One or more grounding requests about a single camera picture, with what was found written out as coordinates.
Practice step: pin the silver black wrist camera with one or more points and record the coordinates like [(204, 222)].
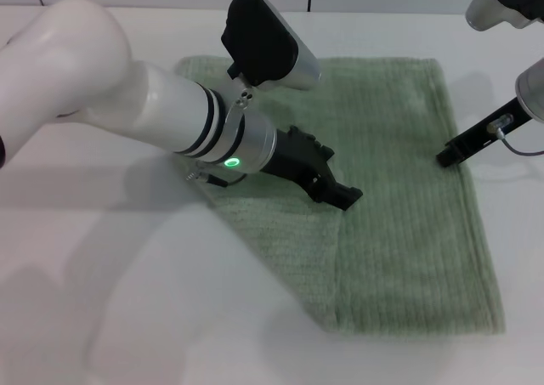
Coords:
[(268, 41), (497, 0)]

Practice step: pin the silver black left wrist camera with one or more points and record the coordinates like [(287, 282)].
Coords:
[(268, 41)]

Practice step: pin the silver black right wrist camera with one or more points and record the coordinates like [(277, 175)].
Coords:
[(497, 0)]

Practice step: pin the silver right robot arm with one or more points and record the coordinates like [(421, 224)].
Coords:
[(531, 87)]

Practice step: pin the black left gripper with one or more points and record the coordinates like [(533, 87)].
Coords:
[(297, 160)]

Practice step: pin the green ribbed towel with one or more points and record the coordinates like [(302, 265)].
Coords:
[(382, 168)]

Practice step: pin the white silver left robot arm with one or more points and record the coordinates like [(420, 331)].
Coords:
[(106, 87)]

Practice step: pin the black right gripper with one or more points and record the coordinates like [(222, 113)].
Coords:
[(489, 128)]

